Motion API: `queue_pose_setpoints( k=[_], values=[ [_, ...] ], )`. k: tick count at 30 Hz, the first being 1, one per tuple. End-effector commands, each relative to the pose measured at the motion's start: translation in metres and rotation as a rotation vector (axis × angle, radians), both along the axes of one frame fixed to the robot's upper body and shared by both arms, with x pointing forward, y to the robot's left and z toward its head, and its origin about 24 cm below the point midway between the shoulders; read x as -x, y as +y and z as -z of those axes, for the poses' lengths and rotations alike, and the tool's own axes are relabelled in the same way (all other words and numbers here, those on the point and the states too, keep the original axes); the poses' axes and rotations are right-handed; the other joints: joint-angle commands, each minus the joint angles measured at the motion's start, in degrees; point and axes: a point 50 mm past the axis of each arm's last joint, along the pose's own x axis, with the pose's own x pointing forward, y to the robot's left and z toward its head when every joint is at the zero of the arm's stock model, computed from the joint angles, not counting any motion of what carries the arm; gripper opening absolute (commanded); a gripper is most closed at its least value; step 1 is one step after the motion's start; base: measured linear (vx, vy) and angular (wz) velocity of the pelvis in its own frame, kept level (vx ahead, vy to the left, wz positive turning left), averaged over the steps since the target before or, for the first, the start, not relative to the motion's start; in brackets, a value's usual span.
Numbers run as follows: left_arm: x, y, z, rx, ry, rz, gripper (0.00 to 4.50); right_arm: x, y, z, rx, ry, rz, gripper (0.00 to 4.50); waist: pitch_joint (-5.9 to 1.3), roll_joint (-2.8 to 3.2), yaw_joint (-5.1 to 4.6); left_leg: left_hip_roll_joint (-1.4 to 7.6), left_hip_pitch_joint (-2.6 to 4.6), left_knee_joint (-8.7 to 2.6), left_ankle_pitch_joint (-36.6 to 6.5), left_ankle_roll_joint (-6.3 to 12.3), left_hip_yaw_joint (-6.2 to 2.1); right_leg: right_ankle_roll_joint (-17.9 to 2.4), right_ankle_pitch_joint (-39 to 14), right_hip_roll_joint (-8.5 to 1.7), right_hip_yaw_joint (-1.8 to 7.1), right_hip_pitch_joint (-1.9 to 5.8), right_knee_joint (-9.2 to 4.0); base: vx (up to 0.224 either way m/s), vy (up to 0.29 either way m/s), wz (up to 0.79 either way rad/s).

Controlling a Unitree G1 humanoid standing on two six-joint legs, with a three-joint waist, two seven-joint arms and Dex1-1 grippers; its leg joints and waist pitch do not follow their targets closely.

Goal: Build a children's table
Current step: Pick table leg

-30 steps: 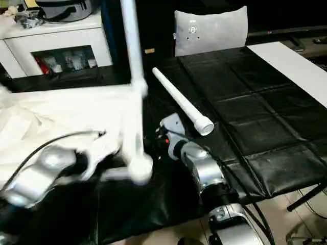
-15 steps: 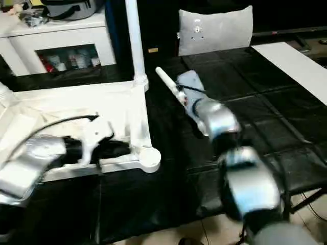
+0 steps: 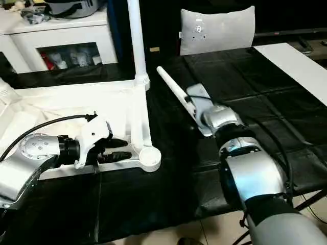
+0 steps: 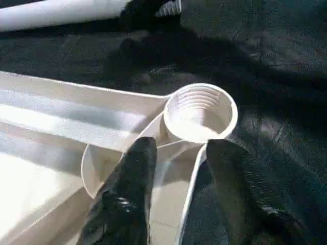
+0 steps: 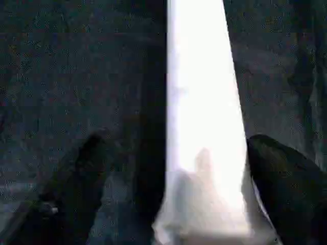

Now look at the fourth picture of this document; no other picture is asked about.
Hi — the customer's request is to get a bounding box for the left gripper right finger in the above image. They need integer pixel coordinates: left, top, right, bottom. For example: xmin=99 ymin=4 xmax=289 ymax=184
xmin=204 ymin=139 xmax=310 ymax=245

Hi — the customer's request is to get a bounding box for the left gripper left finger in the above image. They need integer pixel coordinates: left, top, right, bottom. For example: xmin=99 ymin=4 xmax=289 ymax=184
xmin=77 ymin=137 xmax=158 ymax=245

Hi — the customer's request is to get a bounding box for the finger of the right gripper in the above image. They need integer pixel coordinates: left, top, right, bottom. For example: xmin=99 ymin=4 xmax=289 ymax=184
xmin=120 ymin=0 xmax=169 ymax=30

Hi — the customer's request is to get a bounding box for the white plastic table leg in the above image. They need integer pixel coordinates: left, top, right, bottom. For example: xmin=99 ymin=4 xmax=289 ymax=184
xmin=0 ymin=0 xmax=182 ymax=32

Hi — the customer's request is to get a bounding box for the white plastic table top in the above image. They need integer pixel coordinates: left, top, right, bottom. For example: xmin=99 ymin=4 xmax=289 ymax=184
xmin=0 ymin=71 xmax=239 ymax=245

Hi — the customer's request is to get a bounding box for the black work mat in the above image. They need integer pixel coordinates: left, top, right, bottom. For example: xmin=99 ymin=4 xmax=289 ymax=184
xmin=0 ymin=0 xmax=327 ymax=245

